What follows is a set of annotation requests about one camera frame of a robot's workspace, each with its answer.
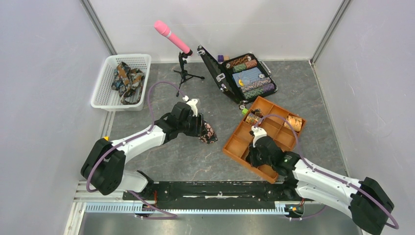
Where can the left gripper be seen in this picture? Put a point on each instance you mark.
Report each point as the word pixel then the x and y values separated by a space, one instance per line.
pixel 197 129

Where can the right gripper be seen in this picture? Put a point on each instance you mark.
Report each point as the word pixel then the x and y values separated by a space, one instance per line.
pixel 250 157

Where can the black floral tie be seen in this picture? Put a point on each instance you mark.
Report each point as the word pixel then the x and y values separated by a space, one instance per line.
pixel 208 134

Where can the orange compartment tray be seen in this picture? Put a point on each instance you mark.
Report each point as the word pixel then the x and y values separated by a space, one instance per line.
pixel 272 122

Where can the white plastic basket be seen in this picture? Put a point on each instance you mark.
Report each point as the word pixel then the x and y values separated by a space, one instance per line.
pixel 104 97

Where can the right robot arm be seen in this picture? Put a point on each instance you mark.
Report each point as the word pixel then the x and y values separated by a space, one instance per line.
pixel 364 201

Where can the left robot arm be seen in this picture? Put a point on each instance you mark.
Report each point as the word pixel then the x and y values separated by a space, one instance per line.
pixel 104 168

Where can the rolled dark patterned tie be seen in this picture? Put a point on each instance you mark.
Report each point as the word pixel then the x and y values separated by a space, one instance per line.
pixel 254 117

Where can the rolled tan patterned tie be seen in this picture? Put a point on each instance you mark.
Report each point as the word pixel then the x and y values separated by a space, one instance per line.
pixel 295 122

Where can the black tripod stand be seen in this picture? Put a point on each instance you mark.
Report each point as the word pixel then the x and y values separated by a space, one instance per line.
pixel 185 76

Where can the loose poker chip stack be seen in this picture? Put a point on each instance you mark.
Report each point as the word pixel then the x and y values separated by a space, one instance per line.
pixel 242 105

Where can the dark blue patterned tie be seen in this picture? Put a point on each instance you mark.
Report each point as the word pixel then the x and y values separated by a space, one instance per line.
pixel 129 83

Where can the black poker chip case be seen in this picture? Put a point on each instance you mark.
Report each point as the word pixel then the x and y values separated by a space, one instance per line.
pixel 242 79

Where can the pink microphone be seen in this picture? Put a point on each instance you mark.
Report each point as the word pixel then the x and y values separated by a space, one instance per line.
pixel 165 31

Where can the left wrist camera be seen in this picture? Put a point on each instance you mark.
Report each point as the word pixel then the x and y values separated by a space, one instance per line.
pixel 193 103

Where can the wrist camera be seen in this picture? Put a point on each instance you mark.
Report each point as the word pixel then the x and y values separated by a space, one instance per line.
pixel 257 133
pixel 193 103

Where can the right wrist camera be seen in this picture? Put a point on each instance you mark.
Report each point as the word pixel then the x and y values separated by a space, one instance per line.
pixel 257 133

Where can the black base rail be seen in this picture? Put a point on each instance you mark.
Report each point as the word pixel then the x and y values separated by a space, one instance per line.
pixel 217 195

